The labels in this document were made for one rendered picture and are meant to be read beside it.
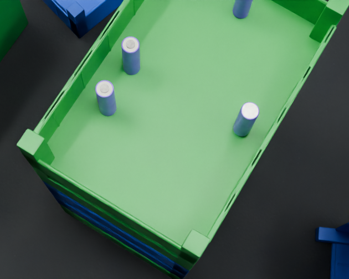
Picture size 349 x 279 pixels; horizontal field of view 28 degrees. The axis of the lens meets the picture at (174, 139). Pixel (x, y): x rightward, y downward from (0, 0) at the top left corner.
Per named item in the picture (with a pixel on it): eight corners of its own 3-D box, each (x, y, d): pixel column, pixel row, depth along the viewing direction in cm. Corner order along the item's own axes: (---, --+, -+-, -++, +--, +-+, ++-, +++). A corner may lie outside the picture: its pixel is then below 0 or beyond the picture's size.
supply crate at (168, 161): (177, -54, 79) (180, -95, 72) (332, 32, 77) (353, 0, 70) (28, 163, 72) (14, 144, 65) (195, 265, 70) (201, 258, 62)
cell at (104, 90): (105, 96, 74) (101, 75, 68) (119, 105, 74) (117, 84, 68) (96, 110, 74) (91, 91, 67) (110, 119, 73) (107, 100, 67)
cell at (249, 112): (262, 107, 68) (252, 125, 74) (246, 98, 68) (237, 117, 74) (253, 123, 67) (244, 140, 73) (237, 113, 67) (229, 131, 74)
